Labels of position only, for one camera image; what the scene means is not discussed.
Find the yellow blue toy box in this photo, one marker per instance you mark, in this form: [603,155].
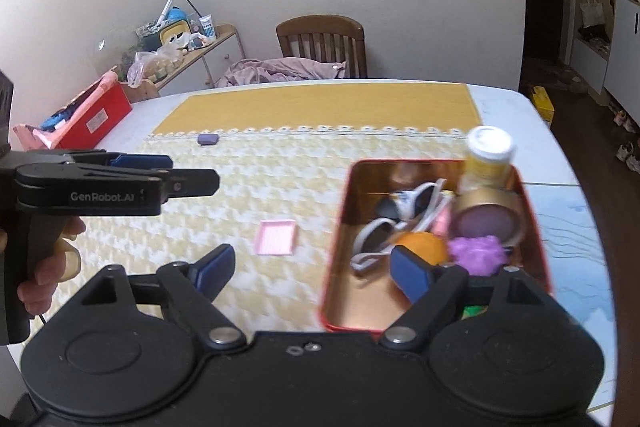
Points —
[175,26]

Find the clear plastic bag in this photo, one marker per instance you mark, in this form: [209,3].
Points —
[154,66]

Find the pink lip balm tube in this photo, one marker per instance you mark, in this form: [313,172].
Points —
[441,224]

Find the person's left hand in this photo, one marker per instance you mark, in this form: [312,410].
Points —
[61,264]

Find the red storage box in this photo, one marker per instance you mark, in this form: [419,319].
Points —
[96,111]

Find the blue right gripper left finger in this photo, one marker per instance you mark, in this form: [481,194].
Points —
[211,273]

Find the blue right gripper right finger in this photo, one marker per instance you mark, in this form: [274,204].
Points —
[412,275]

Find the yellow box on floor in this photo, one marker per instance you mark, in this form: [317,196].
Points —
[543,104]

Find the green small toy piece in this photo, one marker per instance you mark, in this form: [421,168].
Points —
[473,311]

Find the white sunglasses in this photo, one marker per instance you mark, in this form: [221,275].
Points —
[397,214]

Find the pink cloth on chair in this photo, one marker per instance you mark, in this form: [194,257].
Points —
[277,70]

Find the wooden side shelf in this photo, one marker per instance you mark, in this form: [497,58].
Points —
[199,70]

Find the purple eraser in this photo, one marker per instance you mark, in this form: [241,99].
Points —
[207,139]

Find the orange fruit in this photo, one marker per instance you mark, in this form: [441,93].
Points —
[425,245]

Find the purple spiky toy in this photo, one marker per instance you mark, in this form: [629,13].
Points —
[480,256]

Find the white capped yellow bottle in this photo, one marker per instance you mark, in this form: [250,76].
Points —
[487,159]

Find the yellow table runner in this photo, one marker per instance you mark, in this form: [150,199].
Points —
[284,153]

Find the gold round tin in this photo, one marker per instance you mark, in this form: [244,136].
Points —
[488,211]

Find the pink square card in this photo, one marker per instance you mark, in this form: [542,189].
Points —
[275,238]

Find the wooden chair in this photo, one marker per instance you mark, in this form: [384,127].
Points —
[326,38]

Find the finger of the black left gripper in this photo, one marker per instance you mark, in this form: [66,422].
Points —
[163,181]

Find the white cabinet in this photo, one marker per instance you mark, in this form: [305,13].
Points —
[615,73]

